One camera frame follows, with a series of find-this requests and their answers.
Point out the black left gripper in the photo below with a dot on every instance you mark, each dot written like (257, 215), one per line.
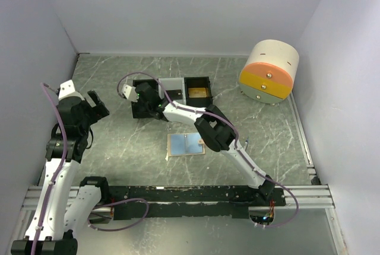
(98, 111)

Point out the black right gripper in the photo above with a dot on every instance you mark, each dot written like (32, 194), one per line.
(156, 92)

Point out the beige leather card holder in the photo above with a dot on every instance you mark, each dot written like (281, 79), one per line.
(184, 144)

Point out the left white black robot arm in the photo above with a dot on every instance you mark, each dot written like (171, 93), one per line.
(56, 223)

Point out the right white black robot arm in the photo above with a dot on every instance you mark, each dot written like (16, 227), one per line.
(215, 130)

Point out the black card in bin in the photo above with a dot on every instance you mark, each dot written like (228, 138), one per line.
(175, 94)

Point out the gold card in bin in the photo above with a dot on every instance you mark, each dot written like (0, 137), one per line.
(198, 92)

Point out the black left tray bin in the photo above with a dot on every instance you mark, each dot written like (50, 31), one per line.
(138, 109)

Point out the black tray bin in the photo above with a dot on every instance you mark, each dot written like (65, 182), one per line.
(200, 81)
(138, 109)

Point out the white middle tray bin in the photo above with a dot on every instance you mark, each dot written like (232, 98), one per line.
(174, 84)

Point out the black right tray bin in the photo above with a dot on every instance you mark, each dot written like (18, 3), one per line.
(200, 81)

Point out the cream round drawer cabinet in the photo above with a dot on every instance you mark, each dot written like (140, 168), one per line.
(270, 70)

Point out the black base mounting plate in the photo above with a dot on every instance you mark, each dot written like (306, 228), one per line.
(186, 201)

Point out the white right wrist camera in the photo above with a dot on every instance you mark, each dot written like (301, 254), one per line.
(129, 93)

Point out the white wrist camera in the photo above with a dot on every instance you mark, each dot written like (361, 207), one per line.
(67, 89)
(129, 93)

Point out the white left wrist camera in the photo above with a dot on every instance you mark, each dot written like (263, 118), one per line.
(67, 89)

